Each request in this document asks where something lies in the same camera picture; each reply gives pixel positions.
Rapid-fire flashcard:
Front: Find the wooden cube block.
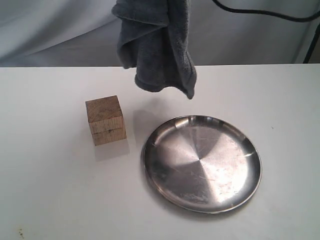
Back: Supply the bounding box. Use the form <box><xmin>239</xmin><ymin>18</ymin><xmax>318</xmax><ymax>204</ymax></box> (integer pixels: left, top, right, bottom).
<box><xmin>85</xmin><ymin>95</ymin><xmax>127</xmax><ymax>146</ymax></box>

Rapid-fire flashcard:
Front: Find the grey fluffy towel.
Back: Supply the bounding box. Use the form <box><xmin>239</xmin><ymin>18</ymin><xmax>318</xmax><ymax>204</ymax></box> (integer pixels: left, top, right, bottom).
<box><xmin>111</xmin><ymin>0</ymin><xmax>197</xmax><ymax>99</ymax></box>

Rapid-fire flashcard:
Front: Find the round stainless steel plate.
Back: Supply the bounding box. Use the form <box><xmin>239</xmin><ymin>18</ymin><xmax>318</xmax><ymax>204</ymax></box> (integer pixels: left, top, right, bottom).
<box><xmin>141</xmin><ymin>115</ymin><xmax>262</xmax><ymax>214</ymax></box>

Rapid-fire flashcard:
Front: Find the white backdrop cloth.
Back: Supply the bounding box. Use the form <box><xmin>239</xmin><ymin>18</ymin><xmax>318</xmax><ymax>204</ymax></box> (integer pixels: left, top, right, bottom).
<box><xmin>0</xmin><ymin>0</ymin><xmax>318</xmax><ymax>67</ymax></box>

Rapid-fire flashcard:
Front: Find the black backdrop stand pole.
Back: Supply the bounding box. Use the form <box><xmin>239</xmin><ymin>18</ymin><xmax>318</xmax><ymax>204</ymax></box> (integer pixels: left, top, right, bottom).
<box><xmin>303</xmin><ymin>25</ymin><xmax>320</xmax><ymax>64</ymax></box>

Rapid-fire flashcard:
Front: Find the black cable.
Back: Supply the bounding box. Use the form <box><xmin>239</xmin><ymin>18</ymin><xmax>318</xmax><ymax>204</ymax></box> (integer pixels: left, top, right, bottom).
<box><xmin>211</xmin><ymin>0</ymin><xmax>320</xmax><ymax>23</ymax></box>

